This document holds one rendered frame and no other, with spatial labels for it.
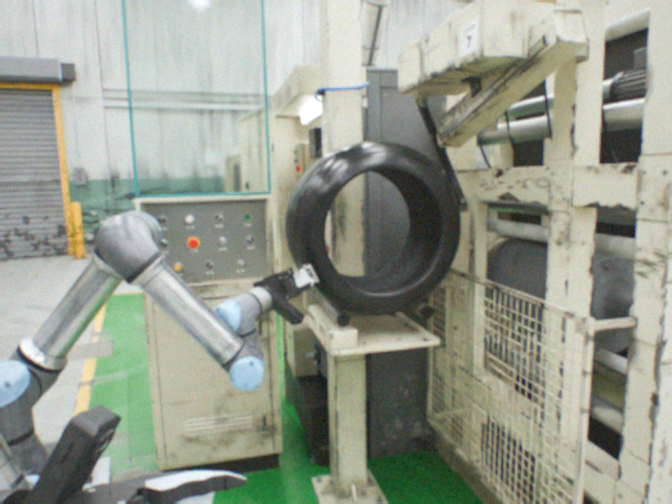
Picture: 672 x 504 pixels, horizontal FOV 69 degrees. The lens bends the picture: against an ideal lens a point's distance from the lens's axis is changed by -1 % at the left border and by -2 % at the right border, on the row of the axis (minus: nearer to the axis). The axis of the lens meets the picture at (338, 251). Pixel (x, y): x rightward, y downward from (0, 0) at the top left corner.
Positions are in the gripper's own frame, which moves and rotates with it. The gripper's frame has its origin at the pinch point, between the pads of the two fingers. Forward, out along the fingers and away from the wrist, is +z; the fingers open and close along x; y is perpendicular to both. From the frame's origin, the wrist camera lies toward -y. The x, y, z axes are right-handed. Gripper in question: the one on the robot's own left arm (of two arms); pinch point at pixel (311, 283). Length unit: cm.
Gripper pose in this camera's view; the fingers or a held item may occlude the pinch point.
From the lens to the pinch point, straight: 148.0
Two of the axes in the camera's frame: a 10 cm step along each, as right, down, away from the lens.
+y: -3.7, -9.3, -0.5
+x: -7.4, 2.6, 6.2
